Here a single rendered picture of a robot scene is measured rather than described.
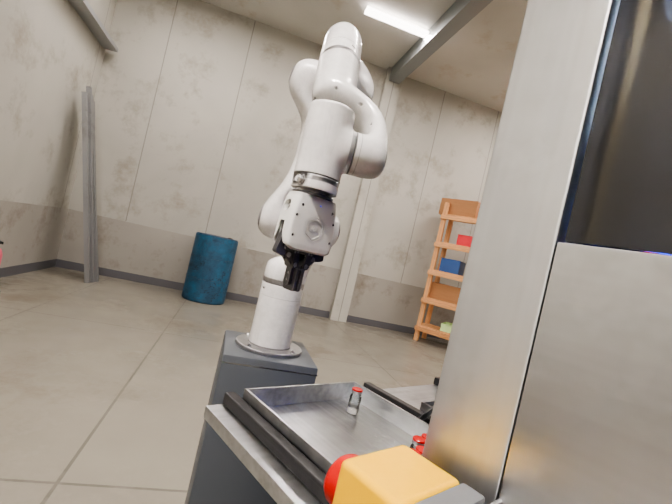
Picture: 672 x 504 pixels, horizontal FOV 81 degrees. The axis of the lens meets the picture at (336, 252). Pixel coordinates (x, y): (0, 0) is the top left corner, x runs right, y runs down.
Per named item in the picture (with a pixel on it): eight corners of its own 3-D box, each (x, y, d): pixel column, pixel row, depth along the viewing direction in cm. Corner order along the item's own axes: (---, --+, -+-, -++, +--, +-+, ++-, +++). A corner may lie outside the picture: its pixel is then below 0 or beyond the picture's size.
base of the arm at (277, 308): (235, 333, 119) (249, 273, 119) (295, 343, 124) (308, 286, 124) (235, 351, 101) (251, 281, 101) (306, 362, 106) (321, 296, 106)
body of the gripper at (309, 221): (303, 181, 64) (288, 248, 64) (348, 198, 71) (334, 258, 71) (279, 181, 70) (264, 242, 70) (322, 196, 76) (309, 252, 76)
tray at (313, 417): (510, 498, 56) (515, 474, 56) (397, 561, 39) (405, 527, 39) (351, 397, 82) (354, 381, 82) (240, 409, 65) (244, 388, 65)
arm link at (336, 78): (381, 98, 91) (375, 193, 73) (314, 78, 89) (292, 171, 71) (396, 62, 84) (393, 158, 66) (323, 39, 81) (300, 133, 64)
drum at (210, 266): (225, 300, 644) (239, 239, 645) (223, 307, 581) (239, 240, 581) (183, 292, 628) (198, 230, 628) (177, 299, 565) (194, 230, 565)
